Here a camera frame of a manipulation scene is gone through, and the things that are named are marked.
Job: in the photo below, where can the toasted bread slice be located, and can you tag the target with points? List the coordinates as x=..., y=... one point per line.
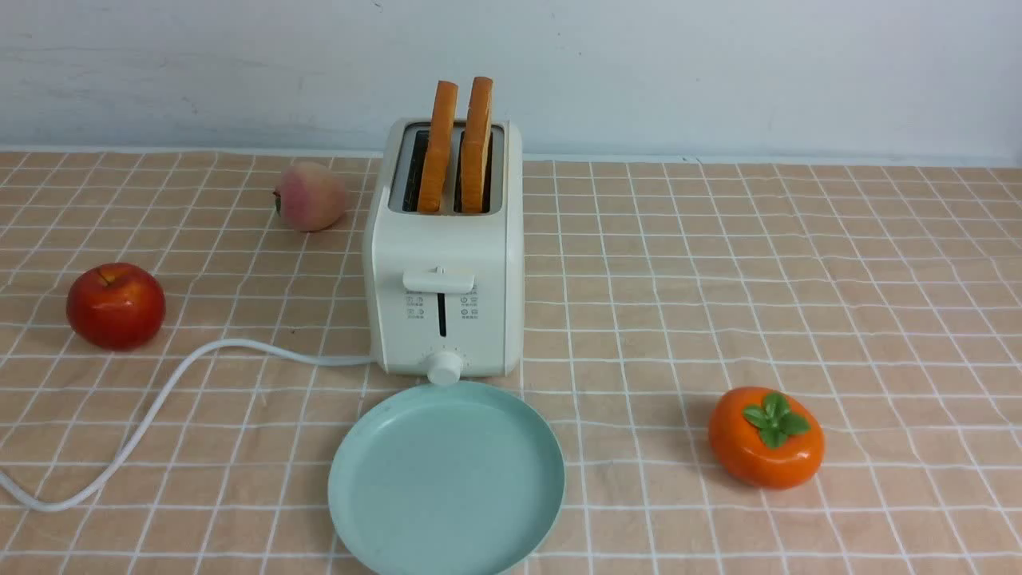
x=437, y=152
x=475, y=145

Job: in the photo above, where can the white two-slot toaster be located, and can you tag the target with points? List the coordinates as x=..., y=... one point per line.
x=446, y=292

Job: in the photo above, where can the light green round plate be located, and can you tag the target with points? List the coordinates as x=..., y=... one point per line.
x=462, y=479

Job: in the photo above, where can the pink peach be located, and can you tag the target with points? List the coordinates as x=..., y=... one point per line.
x=309, y=197

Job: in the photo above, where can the orange persimmon with green leaves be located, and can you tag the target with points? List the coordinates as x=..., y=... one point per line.
x=765, y=438

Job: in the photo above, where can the checkered peach tablecloth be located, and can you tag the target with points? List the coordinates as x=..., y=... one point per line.
x=886, y=300

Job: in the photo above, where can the red apple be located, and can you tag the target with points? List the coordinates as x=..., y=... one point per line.
x=116, y=306

